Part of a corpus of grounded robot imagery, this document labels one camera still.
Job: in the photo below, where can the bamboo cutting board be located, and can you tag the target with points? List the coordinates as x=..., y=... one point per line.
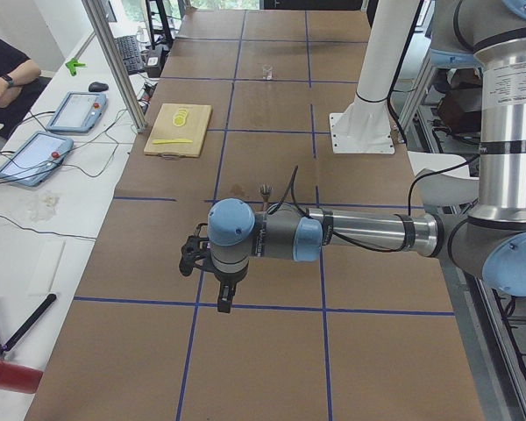
x=195, y=129

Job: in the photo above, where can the seated person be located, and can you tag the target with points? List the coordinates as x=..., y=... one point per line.
x=19, y=87

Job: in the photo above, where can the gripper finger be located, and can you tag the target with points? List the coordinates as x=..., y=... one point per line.
x=221, y=304
x=227, y=305

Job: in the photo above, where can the lemon slice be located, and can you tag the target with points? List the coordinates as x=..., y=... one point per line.
x=180, y=117

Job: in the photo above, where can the black keyboard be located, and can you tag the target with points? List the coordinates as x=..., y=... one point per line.
x=128, y=48

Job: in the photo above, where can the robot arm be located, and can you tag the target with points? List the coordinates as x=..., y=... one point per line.
x=489, y=242

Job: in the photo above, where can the far teach pendant tablet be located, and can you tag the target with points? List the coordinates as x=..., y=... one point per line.
x=78, y=112

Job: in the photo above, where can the near teach pendant tablet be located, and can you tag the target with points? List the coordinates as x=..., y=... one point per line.
x=36, y=159

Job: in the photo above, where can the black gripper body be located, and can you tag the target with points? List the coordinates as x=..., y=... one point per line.
x=229, y=279

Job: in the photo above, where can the teach pendant tablet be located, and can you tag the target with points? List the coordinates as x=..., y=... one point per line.
x=78, y=112
x=36, y=159

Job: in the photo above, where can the red cylinder bottle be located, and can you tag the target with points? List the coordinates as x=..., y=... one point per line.
x=18, y=378

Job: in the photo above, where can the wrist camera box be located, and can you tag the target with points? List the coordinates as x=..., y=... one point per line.
x=195, y=253

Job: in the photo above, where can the aluminium frame post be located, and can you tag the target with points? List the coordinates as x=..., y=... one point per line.
x=100, y=25

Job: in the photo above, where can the white foam strip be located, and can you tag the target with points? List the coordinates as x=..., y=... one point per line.
x=46, y=268

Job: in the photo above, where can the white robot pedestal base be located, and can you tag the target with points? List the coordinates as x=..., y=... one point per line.
x=364, y=127

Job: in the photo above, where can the green plastic clamp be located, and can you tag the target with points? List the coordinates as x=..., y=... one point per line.
x=73, y=64

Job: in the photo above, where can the steel jigger measuring cup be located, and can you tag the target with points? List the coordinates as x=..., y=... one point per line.
x=265, y=192

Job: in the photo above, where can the black rod tool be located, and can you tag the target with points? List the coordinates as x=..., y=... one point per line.
x=30, y=321

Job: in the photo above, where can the clear glass cup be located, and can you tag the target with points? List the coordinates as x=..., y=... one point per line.
x=267, y=72

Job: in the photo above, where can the yellow plastic knife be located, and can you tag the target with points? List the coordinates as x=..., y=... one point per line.
x=172, y=141

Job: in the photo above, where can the black computer mouse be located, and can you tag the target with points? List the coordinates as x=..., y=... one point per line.
x=96, y=87

